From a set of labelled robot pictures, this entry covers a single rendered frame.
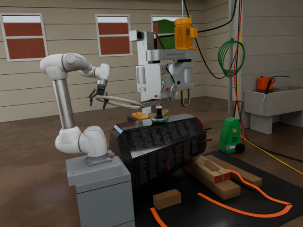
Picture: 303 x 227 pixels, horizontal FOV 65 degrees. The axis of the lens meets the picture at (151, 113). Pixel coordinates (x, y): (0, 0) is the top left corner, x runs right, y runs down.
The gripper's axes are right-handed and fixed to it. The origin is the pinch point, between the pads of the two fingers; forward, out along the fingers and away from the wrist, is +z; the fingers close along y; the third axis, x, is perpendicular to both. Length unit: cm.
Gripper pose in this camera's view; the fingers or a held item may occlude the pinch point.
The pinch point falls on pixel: (97, 106)
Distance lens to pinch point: 228.5
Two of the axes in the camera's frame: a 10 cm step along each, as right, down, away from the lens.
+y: 7.7, 2.0, 6.1
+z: -1.8, 9.8, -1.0
